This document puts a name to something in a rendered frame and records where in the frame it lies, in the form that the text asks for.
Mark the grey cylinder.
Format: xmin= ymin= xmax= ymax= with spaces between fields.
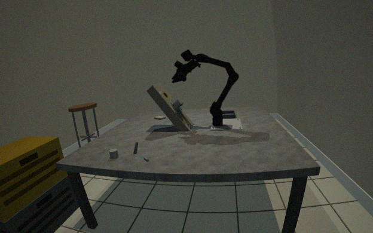
xmin=173 ymin=99 xmax=181 ymax=107
xmin=109 ymin=149 xmax=118 ymax=159

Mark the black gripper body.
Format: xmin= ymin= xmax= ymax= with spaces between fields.
xmin=177 ymin=64 xmax=192 ymax=82

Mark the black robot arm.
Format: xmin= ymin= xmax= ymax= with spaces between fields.
xmin=175 ymin=50 xmax=239 ymax=127

